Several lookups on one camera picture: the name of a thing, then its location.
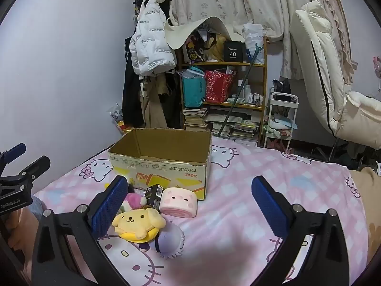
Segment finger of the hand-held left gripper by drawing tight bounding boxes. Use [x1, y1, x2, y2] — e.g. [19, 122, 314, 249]
[0, 155, 52, 187]
[0, 142, 27, 169]

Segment stack of old books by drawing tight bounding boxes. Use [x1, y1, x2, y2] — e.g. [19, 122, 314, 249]
[182, 107, 209, 132]

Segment yellow dog plush toy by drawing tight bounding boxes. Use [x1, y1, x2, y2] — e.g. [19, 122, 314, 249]
[111, 208, 166, 242]

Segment beige wide brim hat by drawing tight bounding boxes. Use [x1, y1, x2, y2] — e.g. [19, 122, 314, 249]
[165, 16, 236, 49]

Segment person's left forearm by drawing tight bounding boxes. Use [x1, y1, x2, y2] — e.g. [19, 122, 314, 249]
[0, 209, 40, 275]

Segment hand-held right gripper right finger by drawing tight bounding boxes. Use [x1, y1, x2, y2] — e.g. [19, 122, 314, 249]
[251, 175, 350, 286]

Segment green mop handle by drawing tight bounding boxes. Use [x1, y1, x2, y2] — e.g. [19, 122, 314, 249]
[219, 43, 264, 138]

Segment person's leg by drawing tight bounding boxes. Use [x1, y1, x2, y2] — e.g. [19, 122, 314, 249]
[31, 198, 48, 215]

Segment pink bear plush toy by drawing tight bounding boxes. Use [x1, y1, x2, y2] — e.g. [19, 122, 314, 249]
[120, 192, 147, 213]

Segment yellow cloth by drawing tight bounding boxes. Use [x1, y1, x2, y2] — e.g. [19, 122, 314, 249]
[205, 34, 227, 61]

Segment beige hanging coat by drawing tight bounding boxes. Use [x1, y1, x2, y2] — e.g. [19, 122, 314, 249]
[141, 74, 169, 128]

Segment pink cat print bedsheet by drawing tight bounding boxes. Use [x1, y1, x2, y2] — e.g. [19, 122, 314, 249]
[33, 137, 370, 286]

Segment dark hanging coats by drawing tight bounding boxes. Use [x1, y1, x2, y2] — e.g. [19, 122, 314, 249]
[122, 0, 182, 129]

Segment teal shopping bag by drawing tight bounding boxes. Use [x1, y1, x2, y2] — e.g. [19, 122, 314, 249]
[181, 70, 206, 108]

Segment purple haired plush doll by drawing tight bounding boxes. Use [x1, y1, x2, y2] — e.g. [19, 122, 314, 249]
[146, 223, 185, 258]

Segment wooden shelf rack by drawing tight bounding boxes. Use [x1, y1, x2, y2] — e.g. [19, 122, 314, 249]
[177, 36, 267, 147]

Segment row of cosmetic bottles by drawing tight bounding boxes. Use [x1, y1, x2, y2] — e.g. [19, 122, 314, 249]
[236, 79, 264, 106]

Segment white puffer jacket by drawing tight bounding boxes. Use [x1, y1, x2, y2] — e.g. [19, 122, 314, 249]
[129, 0, 177, 76]

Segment printed cardboard box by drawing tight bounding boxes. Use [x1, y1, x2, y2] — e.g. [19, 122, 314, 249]
[108, 128, 212, 201]

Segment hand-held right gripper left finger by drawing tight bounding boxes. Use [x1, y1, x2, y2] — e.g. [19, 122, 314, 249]
[31, 175, 130, 286]

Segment black tissue packet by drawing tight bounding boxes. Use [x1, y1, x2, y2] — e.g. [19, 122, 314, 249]
[145, 184, 164, 209]

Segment pile of magazines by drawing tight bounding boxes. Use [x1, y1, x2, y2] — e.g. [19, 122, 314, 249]
[205, 112, 259, 142]

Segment pink cake roll plush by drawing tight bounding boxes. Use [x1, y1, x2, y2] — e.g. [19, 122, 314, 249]
[159, 187, 198, 218]

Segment white trolley cart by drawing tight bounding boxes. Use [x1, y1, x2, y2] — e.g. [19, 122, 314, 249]
[263, 92, 299, 152]

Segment red patterned bag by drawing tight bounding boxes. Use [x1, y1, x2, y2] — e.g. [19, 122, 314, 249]
[204, 70, 234, 104]

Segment black square box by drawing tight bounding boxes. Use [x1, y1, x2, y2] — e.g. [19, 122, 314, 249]
[224, 41, 246, 63]

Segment white plastic bags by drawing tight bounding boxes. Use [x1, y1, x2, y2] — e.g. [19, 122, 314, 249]
[242, 23, 265, 64]

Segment black yellow printed bag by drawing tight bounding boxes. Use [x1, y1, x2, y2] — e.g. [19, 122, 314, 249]
[185, 34, 206, 63]

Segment cream padded recliner chair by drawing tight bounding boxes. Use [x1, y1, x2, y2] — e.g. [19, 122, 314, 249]
[290, 0, 381, 167]

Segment pile of snack bags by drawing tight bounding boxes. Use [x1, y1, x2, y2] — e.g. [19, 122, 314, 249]
[110, 103, 134, 134]

